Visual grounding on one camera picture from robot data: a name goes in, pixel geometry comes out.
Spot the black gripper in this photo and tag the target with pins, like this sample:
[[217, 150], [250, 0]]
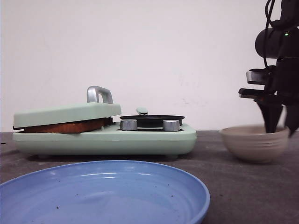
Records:
[[281, 89]]

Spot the cream ceramic bowl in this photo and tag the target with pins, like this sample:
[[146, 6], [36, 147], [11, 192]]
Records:
[[252, 143]]

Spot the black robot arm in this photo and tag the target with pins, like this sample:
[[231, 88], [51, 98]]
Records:
[[280, 41]]

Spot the silver control knob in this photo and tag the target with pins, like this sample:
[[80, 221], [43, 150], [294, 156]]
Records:
[[128, 125], [171, 125]]

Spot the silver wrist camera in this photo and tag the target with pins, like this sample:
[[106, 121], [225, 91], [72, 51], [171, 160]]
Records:
[[257, 76]]

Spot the silver left control knob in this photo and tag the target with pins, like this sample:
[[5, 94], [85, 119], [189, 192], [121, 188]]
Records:
[[128, 125]]

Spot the mint green breakfast maker base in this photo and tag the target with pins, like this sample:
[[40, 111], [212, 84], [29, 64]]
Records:
[[110, 140]]

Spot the silver right control knob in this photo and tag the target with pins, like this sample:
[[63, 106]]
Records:
[[171, 125]]

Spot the black frying pan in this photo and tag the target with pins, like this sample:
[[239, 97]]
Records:
[[144, 120]]

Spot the blue plastic plate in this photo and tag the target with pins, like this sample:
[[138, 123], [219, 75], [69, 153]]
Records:
[[105, 192]]

